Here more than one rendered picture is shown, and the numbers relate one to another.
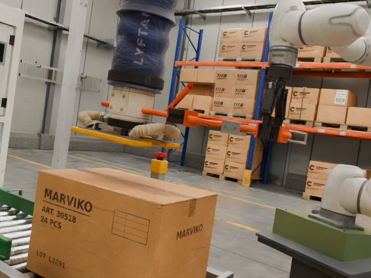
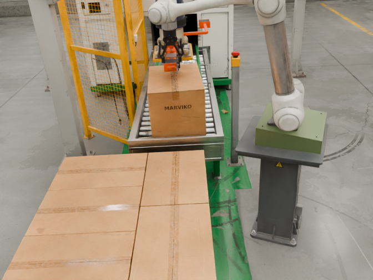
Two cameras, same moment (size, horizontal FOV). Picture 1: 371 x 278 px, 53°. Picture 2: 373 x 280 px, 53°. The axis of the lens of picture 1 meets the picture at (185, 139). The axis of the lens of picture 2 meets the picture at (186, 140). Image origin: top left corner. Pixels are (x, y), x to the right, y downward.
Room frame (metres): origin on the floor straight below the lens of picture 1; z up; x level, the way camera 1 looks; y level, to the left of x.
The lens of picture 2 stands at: (0.06, -2.14, 1.91)
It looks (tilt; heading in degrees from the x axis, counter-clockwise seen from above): 29 degrees down; 58
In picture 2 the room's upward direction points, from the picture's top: 4 degrees counter-clockwise
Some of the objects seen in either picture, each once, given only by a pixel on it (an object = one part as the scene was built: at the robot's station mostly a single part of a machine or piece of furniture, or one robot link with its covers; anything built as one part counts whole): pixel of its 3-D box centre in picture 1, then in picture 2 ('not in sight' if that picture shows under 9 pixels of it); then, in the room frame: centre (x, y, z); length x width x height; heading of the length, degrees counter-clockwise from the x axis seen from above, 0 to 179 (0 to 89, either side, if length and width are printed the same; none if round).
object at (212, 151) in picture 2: not in sight; (176, 153); (1.27, -0.08, 0.48); 0.70 x 0.03 x 0.15; 146
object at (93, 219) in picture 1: (122, 230); (176, 100); (1.47, 0.20, 0.75); 0.60 x 0.40 x 0.40; 60
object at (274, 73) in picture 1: (278, 82); (170, 37); (1.18, -0.27, 1.38); 0.08 x 0.07 x 0.09; 146
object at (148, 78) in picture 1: (136, 80); (171, 20); (1.49, 0.23, 1.36); 0.23 x 0.23 x 0.04
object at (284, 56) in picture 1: (282, 59); (169, 24); (1.18, -0.27, 1.45); 0.09 x 0.09 x 0.06
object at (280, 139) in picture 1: (271, 132); (170, 65); (1.17, -0.27, 1.22); 0.08 x 0.07 x 0.05; 57
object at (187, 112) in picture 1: (181, 117); (171, 46); (1.36, 0.02, 1.23); 0.10 x 0.08 x 0.06; 147
